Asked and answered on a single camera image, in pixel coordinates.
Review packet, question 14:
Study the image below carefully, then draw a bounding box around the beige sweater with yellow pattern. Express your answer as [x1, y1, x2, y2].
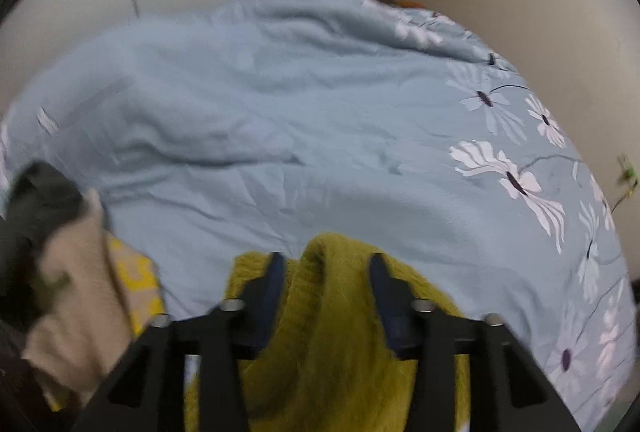
[23, 189, 165, 412]

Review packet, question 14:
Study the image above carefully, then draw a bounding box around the olive green knit sweater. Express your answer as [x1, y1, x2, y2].
[183, 231, 471, 432]

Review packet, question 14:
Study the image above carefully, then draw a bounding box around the black hooded sweatshirt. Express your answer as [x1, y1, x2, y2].
[1, 161, 82, 431]

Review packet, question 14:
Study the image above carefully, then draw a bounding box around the light blue floral duvet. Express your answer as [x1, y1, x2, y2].
[1, 0, 636, 431]

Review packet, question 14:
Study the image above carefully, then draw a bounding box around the white wall socket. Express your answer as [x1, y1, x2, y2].
[610, 154, 639, 213]

